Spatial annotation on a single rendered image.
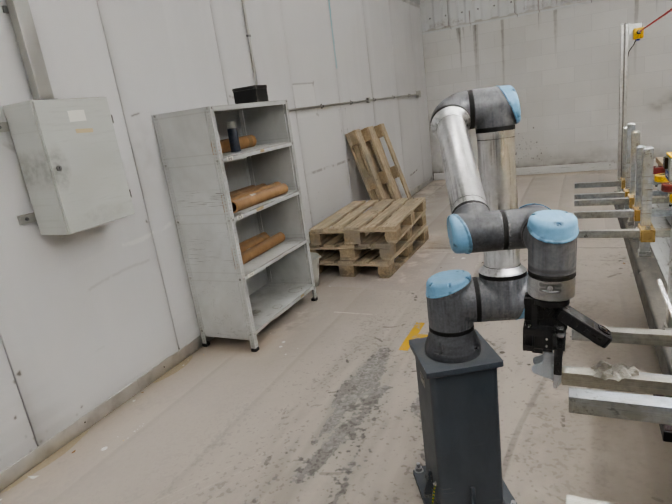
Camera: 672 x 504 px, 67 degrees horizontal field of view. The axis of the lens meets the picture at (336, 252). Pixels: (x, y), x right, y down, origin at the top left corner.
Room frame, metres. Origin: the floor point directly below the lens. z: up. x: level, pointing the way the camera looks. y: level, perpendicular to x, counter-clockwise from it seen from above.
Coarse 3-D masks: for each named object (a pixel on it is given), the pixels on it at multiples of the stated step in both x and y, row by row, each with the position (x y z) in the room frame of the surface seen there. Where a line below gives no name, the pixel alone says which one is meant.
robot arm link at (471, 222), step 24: (456, 96) 1.56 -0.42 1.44; (432, 120) 1.54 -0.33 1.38; (456, 120) 1.47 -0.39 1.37; (456, 144) 1.36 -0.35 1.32; (456, 168) 1.27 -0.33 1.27; (456, 192) 1.19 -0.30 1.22; (480, 192) 1.18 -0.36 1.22; (456, 216) 1.10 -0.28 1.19; (480, 216) 1.08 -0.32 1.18; (504, 216) 1.07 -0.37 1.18; (456, 240) 1.07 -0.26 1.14; (480, 240) 1.06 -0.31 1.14; (504, 240) 1.05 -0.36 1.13
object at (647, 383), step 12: (564, 372) 0.94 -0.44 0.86; (576, 372) 0.93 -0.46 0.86; (588, 372) 0.93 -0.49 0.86; (564, 384) 0.94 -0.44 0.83; (576, 384) 0.93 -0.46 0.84; (588, 384) 0.92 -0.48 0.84; (600, 384) 0.91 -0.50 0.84; (612, 384) 0.90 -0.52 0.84; (624, 384) 0.89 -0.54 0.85; (636, 384) 0.88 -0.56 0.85; (648, 384) 0.87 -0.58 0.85; (660, 384) 0.86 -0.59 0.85
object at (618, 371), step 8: (600, 360) 0.93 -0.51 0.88; (592, 368) 0.94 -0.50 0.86; (600, 368) 0.93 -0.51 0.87; (608, 368) 0.92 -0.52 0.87; (616, 368) 0.91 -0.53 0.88; (624, 368) 0.90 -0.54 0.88; (632, 368) 0.90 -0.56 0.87; (600, 376) 0.90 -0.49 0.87; (608, 376) 0.89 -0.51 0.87; (616, 376) 0.89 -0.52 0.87; (624, 376) 0.89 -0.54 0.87; (632, 376) 0.89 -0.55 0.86
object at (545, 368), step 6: (546, 354) 0.95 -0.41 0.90; (552, 354) 0.94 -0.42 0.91; (546, 360) 0.95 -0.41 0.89; (534, 366) 0.96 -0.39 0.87; (540, 366) 0.95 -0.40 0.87; (546, 366) 0.95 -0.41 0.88; (552, 366) 0.94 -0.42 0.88; (534, 372) 0.96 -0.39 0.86; (540, 372) 0.96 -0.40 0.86; (546, 372) 0.95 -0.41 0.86; (552, 372) 0.94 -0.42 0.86; (552, 378) 0.94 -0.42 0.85; (558, 378) 0.93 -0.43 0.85; (558, 384) 0.95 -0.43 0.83
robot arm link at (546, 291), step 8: (528, 280) 0.97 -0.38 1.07; (536, 280) 0.94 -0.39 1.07; (568, 280) 0.92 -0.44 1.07; (528, 288) 0.97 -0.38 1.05; (536, 288) 0.94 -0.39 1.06; (544, 288) 0.93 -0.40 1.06; (552, 288) 0.92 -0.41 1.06; (560, 288) 0.92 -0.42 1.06; (568, 288) 0.92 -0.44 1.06; (536, 296) 0.94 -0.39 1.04; (544, 296) 0.93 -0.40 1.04; (552, 296) 0.92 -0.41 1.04; (560, 296) 0.92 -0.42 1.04; (568, 296) 0.92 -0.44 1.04
